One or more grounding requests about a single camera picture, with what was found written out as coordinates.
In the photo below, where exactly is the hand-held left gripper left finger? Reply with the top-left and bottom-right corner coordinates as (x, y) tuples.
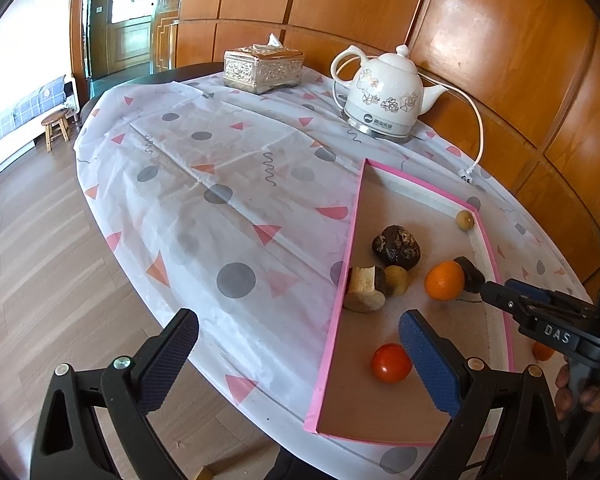
(30, 308), (201, 480)

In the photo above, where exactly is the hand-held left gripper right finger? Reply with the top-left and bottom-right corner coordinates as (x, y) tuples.
(399, 310), (563, 480)

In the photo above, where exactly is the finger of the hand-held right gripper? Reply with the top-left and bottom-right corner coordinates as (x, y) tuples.
(505, 279), (596, 317)
(482, 281), (600, 356)

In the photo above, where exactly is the red tomato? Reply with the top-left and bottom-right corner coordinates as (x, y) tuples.
(371, 343), (413, 384)

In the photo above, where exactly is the pink-edged cardboard tray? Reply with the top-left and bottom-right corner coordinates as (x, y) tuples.
(302, 158), (516, 448)

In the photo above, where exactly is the small yellowish plum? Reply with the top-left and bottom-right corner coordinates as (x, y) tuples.
(384, 265), (411, 297)

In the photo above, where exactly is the cut dark-skinned beige chunk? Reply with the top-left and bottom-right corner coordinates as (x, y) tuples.
(342, 265), (388, 314)

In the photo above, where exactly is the dark brown passion fruit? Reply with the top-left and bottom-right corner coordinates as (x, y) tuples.
(371, 225), (422, 270)

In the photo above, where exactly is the white patterned tablecloth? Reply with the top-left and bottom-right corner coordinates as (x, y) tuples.
(74, 67), (596, 480)

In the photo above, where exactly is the silver kettle base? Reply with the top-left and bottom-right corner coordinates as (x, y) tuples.
(341, 110), (421, 143)

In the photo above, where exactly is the white floral electric kettle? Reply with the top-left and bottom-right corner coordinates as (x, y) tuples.
(330, 44), (448, 137)

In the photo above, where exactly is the small wooden stool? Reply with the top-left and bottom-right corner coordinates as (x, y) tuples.
(41, 114), (72, 152)

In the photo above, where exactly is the blue plaid sofa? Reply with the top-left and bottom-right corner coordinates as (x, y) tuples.
(0, 74), (68, 181)

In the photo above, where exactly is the silver ornate tissue box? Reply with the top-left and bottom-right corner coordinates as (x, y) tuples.
(223, 45), (306, 95)

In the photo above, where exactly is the wooden door with window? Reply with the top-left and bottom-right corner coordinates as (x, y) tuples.
(105, 0), (156, 78)

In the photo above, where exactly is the white power cable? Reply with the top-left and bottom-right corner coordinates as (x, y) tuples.
(417, 72), (485, 183)

